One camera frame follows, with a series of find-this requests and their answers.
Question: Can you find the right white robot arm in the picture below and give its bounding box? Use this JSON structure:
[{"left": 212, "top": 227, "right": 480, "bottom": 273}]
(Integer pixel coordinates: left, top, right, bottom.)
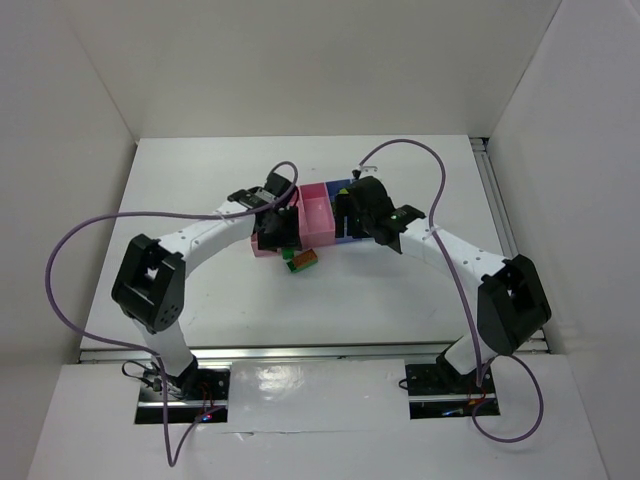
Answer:
[{"left": 335, "top": 176, "right": 551, "bottom": 385}]

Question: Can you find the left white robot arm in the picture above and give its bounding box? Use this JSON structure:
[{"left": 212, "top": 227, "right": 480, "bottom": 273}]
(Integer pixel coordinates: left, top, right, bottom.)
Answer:
[{"left": 111, "top": 172, "right": 301, "bottom": 396}]

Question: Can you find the dark blue bin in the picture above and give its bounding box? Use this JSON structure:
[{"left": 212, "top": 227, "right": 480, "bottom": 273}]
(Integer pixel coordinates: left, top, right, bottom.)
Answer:
[{"left": 326, "top": 179, "right": 362, "bottom": 244}]

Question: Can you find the large pink bin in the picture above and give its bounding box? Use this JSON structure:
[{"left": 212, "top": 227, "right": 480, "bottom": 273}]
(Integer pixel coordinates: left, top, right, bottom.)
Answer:
[{"left": 250, "top": 232, "right": 280, "bottom": 257}]

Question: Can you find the narrow pink bin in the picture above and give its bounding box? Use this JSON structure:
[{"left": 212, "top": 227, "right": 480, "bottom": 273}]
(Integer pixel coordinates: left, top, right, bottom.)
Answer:
[{"left": 299, "top": 183, "right": 335, "bottom": 249}]

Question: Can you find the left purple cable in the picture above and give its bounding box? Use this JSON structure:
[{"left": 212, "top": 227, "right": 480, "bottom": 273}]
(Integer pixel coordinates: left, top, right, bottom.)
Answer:
[{"left": 45, "top": 160, "right": 300, "bottom": 467}]

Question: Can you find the purple cable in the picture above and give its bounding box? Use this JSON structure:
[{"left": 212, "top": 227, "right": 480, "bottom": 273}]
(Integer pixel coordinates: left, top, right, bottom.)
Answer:
[
  {"left": 355, "top": 136, "right": 545, "bottom": 444},
  {"left": 45, "top": 160, "right": 300, "bottom": 467}
]

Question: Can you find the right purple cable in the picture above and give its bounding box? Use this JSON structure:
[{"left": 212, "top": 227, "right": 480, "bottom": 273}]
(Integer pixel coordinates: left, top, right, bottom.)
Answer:
[{"left": 355, "top": 136, "right": 545, "bottom": 444}]

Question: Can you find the aluminium side rail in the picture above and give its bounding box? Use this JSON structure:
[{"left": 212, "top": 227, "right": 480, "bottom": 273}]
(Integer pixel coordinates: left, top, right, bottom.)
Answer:
[{"left": 469, "top": 137, "right": 551, "bottom": 355}]

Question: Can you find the aluminium front rail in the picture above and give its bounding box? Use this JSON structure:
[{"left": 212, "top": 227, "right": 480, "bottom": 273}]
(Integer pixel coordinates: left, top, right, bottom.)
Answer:
[{"left": 77, "top": 340, "right": 476, "bottom": 364}]

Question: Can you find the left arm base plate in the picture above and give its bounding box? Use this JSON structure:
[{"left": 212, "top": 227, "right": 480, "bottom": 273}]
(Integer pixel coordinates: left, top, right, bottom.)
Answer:
[{"left": 134, "top": 367, "right": 231, "bottom": 425}]

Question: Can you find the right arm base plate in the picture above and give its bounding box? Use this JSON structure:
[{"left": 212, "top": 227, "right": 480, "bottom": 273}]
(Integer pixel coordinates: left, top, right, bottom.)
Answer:
[{"left": 398, "top": 364, "right": 500, "bottom": 420}]

